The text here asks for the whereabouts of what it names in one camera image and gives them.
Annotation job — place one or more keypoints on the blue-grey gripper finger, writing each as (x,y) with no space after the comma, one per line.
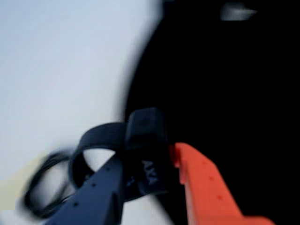
(93,199)

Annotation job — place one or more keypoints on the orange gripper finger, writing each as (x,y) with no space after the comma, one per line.
(206,187)

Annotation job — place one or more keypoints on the black bike light red lens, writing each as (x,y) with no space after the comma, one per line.
(145,131)

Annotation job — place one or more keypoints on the black fabric bag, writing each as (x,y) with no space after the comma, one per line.
(222,93)

